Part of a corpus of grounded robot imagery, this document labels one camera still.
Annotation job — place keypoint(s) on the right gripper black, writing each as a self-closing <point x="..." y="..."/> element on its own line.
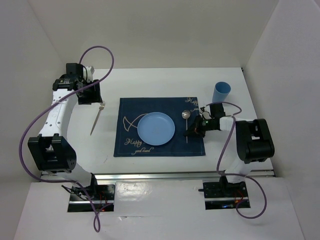
<point x="195" y="130"/>

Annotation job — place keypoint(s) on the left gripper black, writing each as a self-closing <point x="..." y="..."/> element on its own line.
<point x="95" y="97"/>

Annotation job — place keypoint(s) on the metal spoon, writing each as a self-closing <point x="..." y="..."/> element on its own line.
<point x="186" y="115"/>

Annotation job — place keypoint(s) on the dark blue cloth placemat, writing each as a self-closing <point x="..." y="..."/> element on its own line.
<point x="131" y="110"/>

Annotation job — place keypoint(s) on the light blue plastic plate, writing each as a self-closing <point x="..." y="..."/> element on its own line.
<point x="156" y="128"/>

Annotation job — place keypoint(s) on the light blue plastic cup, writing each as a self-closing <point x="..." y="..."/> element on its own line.
<point x="221" y="91"/>

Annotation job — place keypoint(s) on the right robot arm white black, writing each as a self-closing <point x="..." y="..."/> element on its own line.
<point x="252" y="137"/>

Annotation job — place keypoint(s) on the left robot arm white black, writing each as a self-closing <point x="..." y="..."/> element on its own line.
<point x="50" y="149"/>

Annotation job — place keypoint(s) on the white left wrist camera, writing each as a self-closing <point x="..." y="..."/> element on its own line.
<point x="88" y="71"/>

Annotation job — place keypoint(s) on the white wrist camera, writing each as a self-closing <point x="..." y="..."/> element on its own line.
<point x="227" y="123"/>
<point x="88" y="71"/>

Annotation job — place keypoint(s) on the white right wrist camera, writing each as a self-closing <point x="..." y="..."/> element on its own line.
<point x="227" y="123"/>

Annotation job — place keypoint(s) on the aluminium front rail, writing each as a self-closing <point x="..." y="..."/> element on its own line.
<point x="205" y="175"/>

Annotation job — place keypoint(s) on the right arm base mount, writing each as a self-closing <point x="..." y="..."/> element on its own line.
<point x="222" y="195"/>

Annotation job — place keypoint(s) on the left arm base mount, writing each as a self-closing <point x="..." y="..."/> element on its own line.
<point x="102" y="198"/>

